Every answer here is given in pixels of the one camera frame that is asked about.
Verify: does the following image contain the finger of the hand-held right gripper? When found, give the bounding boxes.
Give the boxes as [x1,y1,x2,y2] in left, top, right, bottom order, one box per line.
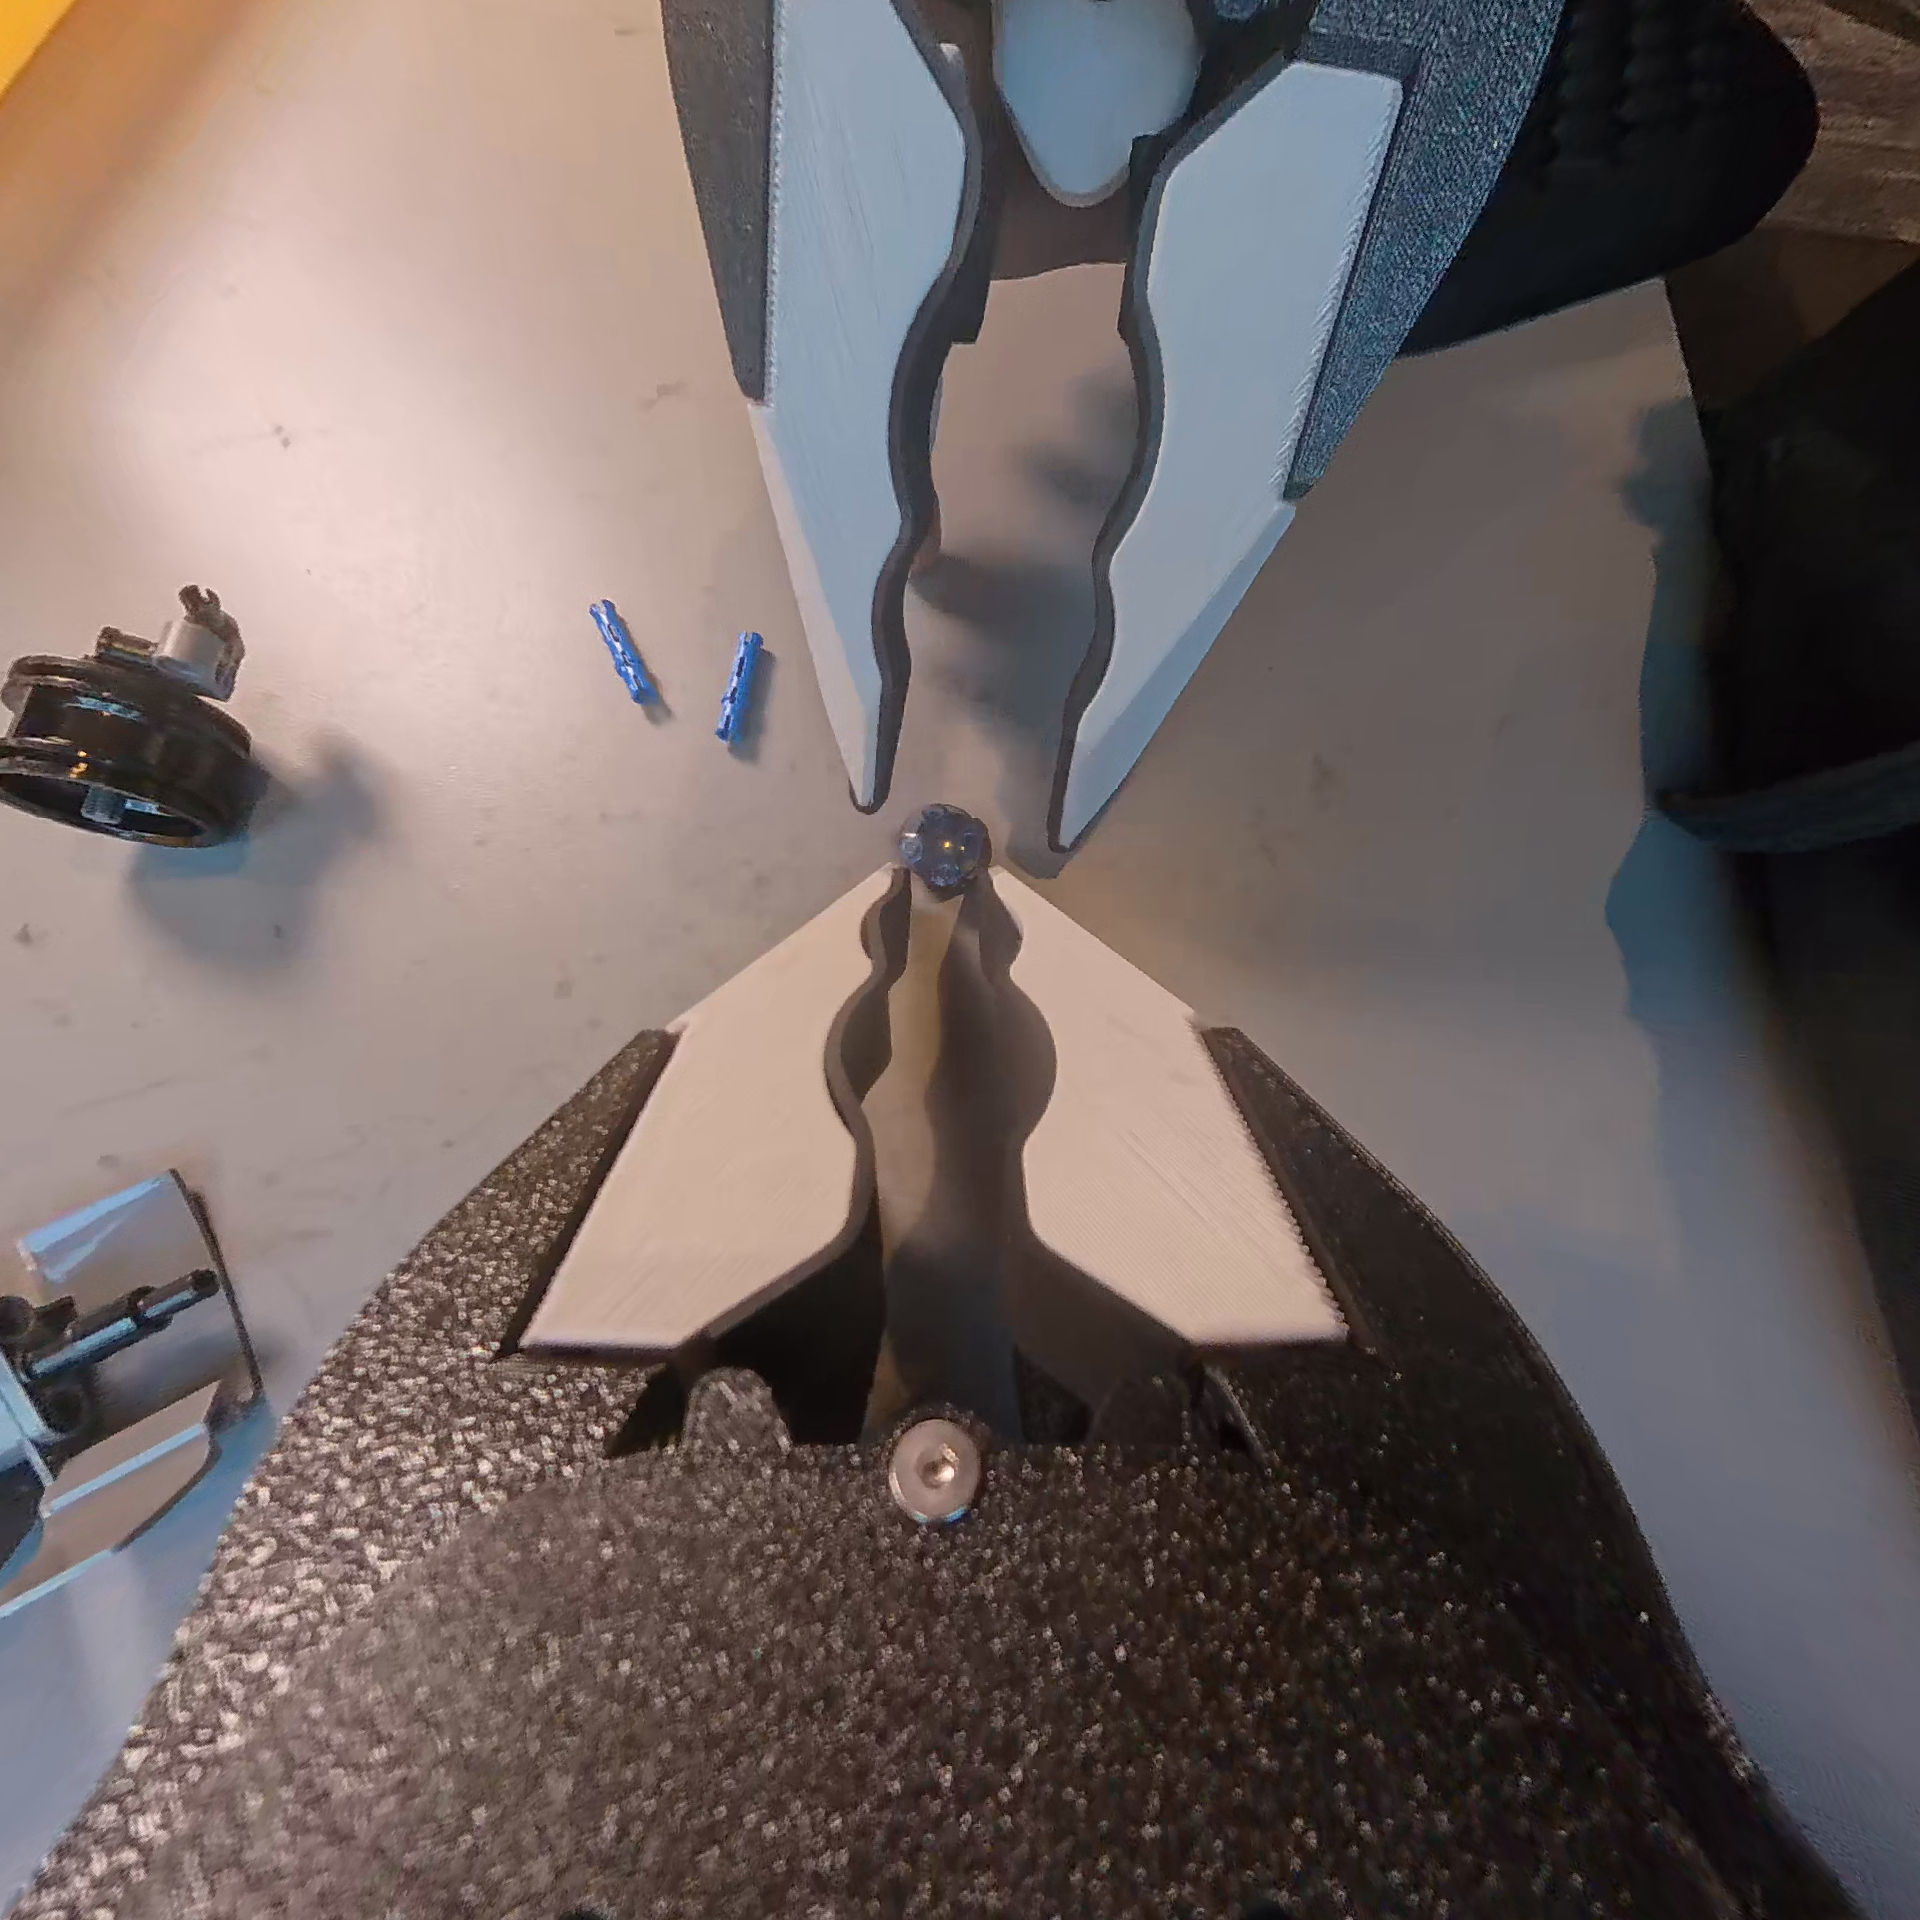
[748,0,993,818]
[1047,56,1407,857]

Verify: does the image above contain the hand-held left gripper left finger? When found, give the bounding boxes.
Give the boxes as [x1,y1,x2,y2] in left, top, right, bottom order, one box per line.
[516,865,917,1445]

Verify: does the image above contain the black toy wheel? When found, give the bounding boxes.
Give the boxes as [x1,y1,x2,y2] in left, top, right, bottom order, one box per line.
[0,650,270,855]

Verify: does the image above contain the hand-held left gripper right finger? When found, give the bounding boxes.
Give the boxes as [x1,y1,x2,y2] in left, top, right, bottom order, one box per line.
[971,865,1347,1445]

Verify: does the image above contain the person's right forearm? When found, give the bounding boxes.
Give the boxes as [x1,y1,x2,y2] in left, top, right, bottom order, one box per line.
[1401,0,1825,354]

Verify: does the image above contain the clear blue round stud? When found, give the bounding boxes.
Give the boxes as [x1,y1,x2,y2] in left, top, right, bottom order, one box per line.
[897,801,993,885]

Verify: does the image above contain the grey panel brick assembly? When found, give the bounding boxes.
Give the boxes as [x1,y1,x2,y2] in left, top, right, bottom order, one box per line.
[0,1172,270,1617]

